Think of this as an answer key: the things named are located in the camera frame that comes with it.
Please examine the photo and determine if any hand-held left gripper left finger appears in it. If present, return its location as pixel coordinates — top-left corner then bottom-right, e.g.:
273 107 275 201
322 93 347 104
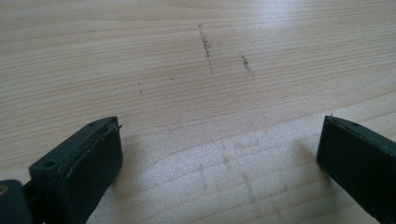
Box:
28 116 124 224

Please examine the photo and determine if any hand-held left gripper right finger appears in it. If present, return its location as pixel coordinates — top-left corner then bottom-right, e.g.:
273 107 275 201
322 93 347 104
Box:
316 115 396 224

